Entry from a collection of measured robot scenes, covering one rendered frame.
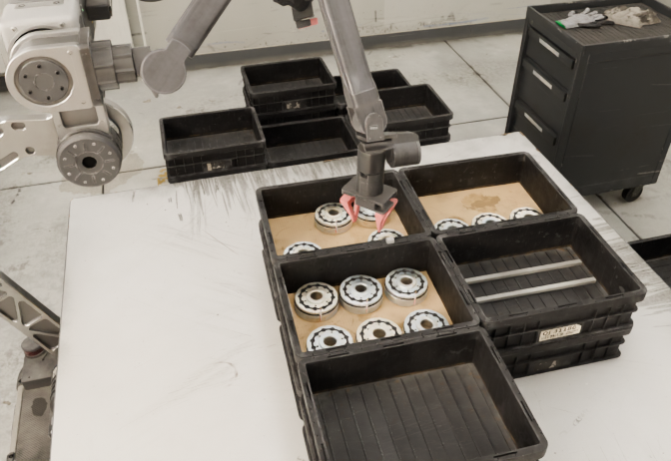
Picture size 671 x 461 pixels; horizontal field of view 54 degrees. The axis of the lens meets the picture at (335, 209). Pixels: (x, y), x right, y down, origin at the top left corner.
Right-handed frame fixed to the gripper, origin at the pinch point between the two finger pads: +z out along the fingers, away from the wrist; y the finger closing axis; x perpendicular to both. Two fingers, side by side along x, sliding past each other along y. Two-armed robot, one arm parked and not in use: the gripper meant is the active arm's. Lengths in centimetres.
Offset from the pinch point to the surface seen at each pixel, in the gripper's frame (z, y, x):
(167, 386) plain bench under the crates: 37, 31, 37
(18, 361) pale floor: 108, 132, 23
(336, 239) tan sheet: 23.2, 16.8, -15.3
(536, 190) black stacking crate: 18, -22, -60
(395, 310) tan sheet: 23.2, -8.5, -0.7
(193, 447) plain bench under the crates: 37, 15, 46
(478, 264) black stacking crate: 22.9, -19.0, -26.2
